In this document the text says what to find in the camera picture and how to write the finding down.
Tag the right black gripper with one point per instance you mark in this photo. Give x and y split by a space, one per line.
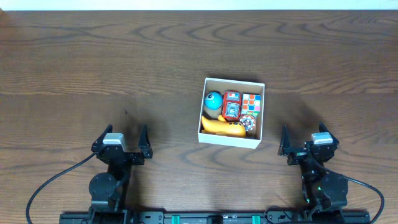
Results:
305 151

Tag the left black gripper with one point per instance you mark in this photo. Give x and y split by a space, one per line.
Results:
123 155

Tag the white cardboard box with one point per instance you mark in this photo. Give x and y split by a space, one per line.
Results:
253 137

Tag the orange ribbed toy ball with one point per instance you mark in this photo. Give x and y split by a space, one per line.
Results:
248 121

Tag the colourful puzzle cube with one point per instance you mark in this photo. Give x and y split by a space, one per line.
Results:
251 104

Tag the red toy truck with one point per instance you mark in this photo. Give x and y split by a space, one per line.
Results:
231 105

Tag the orange white toy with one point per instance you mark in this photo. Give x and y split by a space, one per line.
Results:
223 127

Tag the blue toy ball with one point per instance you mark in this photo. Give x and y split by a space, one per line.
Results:
213 100

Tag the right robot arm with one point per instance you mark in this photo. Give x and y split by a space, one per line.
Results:
324 191

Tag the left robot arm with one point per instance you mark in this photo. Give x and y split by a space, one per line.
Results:
108 189

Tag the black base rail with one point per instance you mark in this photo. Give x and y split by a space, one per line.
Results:
270 216

